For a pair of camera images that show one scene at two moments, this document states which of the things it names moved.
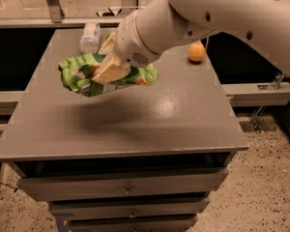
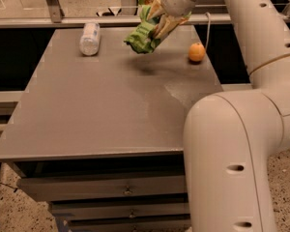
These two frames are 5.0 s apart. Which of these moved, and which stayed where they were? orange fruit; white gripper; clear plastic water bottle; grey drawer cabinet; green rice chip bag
Moved: white gripper; green rice chip bag
Stayed: clear plastic water bottle; orange fruit; grey drawer cabinet
